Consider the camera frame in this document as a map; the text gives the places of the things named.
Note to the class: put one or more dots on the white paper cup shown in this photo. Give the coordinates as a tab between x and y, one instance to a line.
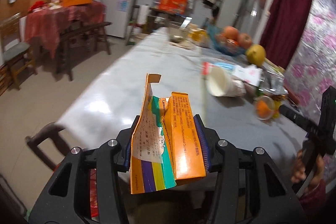
218	81

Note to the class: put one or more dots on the person's right hand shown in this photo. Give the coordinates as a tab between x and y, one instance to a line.
296	174

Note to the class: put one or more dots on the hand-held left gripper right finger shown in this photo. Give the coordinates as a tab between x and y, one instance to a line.
202	145

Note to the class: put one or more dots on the blue glass fruit bowl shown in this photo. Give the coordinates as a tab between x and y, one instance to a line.
223	48

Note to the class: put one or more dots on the blue sticker sheet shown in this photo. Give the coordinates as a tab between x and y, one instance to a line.
122	5

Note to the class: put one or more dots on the small orange fruit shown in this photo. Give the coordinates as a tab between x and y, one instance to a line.
263	108

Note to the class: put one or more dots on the white paper roll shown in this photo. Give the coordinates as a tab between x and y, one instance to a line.
143	15

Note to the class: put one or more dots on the yellow pomelo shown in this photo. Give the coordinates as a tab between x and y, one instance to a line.
256	54

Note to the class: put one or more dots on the red gift box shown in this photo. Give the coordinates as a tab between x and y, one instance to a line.
173	2

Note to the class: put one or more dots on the wooden chair grey cushion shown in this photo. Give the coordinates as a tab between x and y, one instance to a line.
14	49

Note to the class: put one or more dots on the clear plastic wrapper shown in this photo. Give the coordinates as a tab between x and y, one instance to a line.
274	82

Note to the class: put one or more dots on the clear glass bowl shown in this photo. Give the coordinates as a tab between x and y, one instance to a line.
178	32

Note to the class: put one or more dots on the table with red cloth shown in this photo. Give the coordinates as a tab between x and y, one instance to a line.
47	27

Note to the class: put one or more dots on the dark wooden bench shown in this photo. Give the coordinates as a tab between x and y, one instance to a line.
78	31

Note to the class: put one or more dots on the white paper packet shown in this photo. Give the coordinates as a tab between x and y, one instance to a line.
248	73

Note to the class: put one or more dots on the person's right forearm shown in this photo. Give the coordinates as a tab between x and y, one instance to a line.
315	197

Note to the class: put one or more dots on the red apple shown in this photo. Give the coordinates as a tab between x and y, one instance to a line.
231	32
245	40

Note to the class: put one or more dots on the orange striped medicine carton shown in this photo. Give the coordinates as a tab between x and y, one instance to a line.
186	134

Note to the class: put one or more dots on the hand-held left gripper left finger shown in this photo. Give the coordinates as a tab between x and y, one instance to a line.
127	161

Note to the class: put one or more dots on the pink floral plastic sheet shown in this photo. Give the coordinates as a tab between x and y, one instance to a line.
317	50

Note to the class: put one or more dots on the yellow and white plastic bag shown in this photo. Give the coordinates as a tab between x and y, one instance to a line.
199	36

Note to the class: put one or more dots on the maroon curtain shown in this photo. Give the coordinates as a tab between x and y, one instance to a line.
288	22

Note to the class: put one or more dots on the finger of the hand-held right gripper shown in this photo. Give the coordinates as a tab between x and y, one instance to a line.
296	117

